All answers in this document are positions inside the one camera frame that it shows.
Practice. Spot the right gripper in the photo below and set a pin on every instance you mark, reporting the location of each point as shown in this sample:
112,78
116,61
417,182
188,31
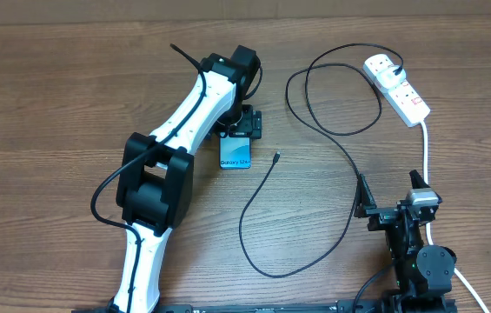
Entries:
381,216

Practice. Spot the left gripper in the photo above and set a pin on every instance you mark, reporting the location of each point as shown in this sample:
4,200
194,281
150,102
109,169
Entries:
250,123

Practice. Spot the Samsung Galaxy smartphone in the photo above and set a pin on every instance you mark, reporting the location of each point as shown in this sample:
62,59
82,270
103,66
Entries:
235,153

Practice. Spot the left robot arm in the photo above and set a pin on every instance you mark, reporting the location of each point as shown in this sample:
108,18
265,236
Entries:
155,186

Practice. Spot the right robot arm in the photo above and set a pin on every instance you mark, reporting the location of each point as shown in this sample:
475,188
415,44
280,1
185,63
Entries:
423,271

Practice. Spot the white charger plug adapter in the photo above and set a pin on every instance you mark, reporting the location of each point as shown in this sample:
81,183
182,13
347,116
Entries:
391,77

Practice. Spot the white power strip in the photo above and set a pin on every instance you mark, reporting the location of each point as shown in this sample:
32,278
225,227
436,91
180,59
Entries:
404,99

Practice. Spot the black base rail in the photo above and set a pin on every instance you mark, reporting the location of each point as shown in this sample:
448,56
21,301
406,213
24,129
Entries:
341,306

